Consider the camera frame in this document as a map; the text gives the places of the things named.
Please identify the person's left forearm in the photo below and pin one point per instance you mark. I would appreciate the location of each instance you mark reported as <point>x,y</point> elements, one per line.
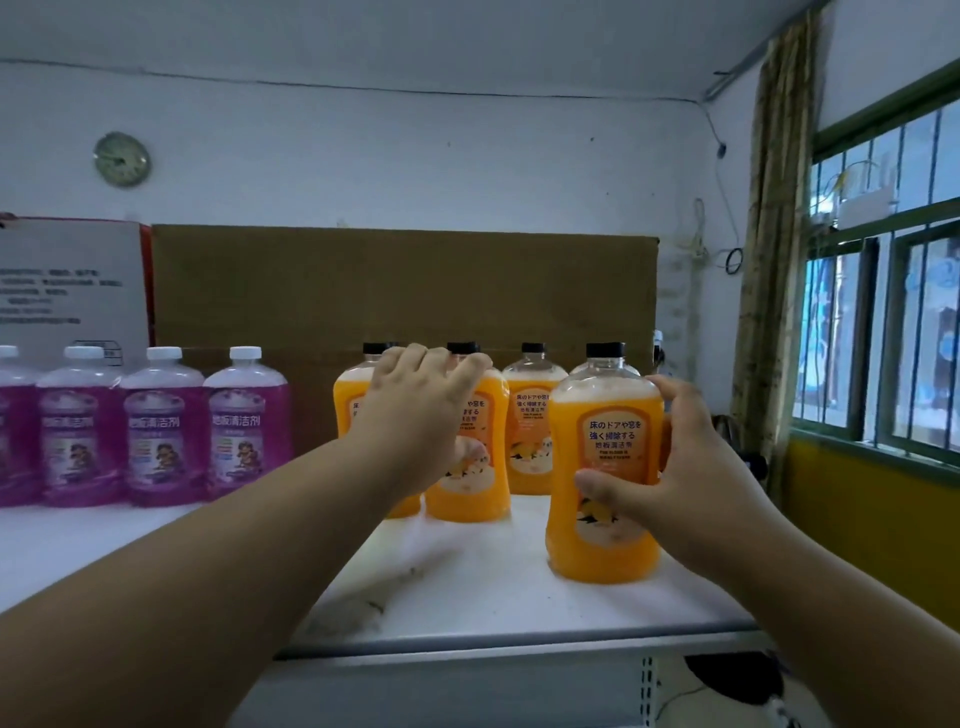
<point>187,592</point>

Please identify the round green wall clock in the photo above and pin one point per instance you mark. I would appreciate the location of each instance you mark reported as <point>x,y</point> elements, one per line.
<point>121,159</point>

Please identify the patterned beige curtain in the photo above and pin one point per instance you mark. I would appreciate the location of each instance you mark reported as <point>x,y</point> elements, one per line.
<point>772,285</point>

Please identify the person's right thumb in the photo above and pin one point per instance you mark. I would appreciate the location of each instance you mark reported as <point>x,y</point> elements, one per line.
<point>611,491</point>

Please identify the person's right forearm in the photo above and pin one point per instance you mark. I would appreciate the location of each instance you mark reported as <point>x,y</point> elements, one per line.
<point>847,637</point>

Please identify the white notice board red edge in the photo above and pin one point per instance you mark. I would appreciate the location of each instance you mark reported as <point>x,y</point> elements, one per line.
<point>71,289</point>

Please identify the person's left thumb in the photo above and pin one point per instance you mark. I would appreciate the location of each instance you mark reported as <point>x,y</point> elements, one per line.
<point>471,459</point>

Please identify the person's left little finger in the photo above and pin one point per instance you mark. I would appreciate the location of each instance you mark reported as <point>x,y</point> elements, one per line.
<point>387,363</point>

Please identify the brown cardboard sheet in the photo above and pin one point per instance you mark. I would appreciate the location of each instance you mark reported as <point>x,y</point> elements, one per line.
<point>405,289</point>

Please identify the person's left middle finger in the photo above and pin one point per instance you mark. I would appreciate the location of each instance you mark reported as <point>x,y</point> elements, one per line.
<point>437,361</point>

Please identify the green framed barred window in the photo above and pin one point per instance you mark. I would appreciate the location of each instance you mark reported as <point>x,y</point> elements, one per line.
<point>881,315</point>

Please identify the person's right hand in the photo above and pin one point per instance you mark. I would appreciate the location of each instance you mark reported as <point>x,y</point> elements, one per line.
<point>697,495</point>

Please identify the person's left hand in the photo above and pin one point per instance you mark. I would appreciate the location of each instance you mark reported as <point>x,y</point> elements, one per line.
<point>409,420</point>

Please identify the white metal shelf rack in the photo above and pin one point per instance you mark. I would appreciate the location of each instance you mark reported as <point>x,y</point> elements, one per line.
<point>480,600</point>

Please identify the purple cleaner bottle white cap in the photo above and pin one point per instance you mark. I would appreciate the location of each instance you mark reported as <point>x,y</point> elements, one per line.
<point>79,442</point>
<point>161,442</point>
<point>13,435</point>
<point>244,435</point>

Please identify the orange cleaner bottle black cap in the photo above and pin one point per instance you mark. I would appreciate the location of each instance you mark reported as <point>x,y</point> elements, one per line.
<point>600,439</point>
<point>480,495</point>
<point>346,397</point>
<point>531,420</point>

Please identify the black round object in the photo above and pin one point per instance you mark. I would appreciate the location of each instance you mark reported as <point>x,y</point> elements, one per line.
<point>735,675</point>

